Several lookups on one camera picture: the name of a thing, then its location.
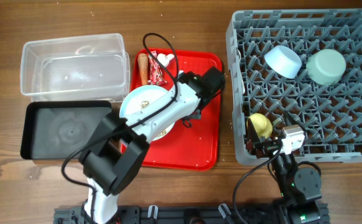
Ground food scraps on plate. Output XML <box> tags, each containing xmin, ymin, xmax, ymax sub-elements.
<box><xmin>140</xmin><ymin>101</ymin><xmax>150</xmax><ymax>109</ymax></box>

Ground clear plastic bin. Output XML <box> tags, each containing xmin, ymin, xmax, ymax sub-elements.
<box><xmin>20</xmin><ymin>33</ymin><xmax>131</xmax><ymax>102</ymax></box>

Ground red plastic tray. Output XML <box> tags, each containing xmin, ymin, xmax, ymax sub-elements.
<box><xmin>142</xmin><ymin>50</ymin><xmax>223</xmax><ymax>171</ymax></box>

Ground orange carrot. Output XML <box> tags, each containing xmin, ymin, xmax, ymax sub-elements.
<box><xmin>137</xmin><ymin>53</ymin><xmax>149</xmax><ymax>85</ymax></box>

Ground yellow plastic cup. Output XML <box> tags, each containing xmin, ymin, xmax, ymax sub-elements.
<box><xmin>246</xmin><ymin>113</ymin><xmax>273</xmax><ymax>139</ymax></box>

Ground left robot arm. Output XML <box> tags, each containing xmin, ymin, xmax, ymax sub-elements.
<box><xmin>78</xmin><ymin>67</ymin><xmax>225</xmax><ymax>223</ymax></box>

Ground light blue bowl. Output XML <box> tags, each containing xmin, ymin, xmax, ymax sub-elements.
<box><xmin>264</xmin><ymin>45</ymin><xmax>302</xmax><ymax>79</ymax></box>

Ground white plastic spoon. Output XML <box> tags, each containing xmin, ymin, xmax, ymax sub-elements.
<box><xmin>236</xmin><ymin>49</ymin><xmax>246</xmax><ymax>94</ymax></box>

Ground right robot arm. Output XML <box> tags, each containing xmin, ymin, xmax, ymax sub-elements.
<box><xmin>248</xmin><ymin>119</ymin><xmax>327</xmax><ymax>223</ymax></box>

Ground black plastic tray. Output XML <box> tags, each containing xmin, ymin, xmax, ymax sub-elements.
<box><xmin>20</xmin><ymin>100</ymin><xmax>112</xmax><ymax>160</ymax></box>

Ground white tissue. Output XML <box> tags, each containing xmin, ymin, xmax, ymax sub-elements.
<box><xmin>157</xmin><ymin>54</ymin><xmax>175</xmax><ymax>67</ymax></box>

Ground pale green bowl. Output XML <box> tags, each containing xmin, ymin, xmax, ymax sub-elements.
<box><xmin>306</xmin><ymin>49</ymin><xmax>346</xmax><ymax>85</ymax></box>

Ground red candy wrapper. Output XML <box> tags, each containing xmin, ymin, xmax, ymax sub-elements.
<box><xmin>148</xmin><ymin>51</ymin><xmax>167</xmax><ymax>86</ymax></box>

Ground light blue plate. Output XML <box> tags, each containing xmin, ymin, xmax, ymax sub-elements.
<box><xmin>119</xmin><ymin>85</ymin><xmax>176</xmax><ymax>142</ymax></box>

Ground grey dishwasher rack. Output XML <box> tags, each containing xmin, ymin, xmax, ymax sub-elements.
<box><xmin>226</xmin><ymin>9</ymin><xmax>362</xmax><ymax>166</ymax></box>

